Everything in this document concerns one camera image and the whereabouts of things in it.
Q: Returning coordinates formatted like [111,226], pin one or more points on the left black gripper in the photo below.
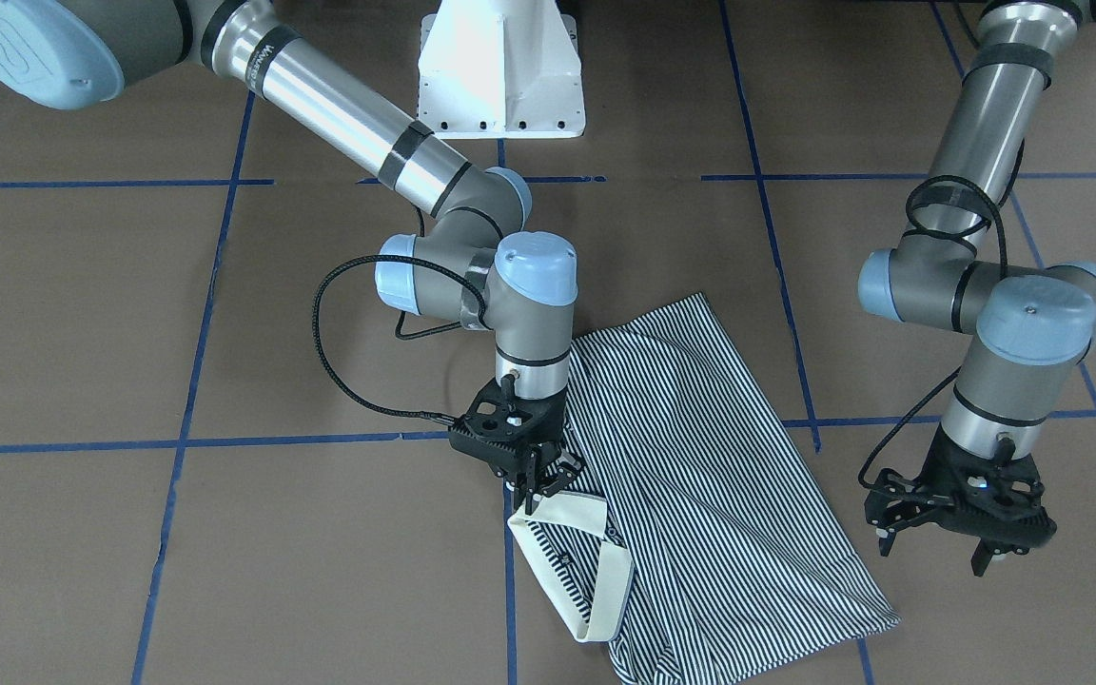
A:
[900,499]

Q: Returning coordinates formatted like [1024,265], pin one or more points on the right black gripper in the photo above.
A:
[549,422]

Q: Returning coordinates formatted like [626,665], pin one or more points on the striped polo shirt white collar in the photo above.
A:
[696,545]

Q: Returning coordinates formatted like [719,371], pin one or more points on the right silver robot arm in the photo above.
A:
[478,267]

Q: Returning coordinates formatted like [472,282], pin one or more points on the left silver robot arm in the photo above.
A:
[1028,327]

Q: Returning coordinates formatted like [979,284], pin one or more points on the white pedestal column base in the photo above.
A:
[501,70]

